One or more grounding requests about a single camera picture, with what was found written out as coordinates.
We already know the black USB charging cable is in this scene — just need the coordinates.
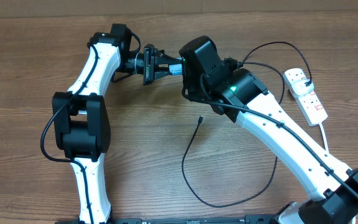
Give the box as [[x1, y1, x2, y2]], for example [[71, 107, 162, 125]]
[[181, 41, 313, 209]]

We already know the white power strip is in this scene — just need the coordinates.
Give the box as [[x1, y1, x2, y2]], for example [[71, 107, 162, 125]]
[[284, 68, 328, 126]]

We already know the Samsung Galaxy smartphone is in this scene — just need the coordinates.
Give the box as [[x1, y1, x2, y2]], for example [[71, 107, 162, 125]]
[[168, 64, 182, 75]]

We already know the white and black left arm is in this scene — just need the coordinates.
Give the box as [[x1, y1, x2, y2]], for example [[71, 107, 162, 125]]
[[40, 24, 181, 223]]

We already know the white USB charger plug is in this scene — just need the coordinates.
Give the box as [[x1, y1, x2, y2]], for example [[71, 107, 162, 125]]
[[291, 80, 314, 98]]

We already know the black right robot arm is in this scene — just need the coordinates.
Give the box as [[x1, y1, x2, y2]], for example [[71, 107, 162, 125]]
[[179, 36, 358, 223]]

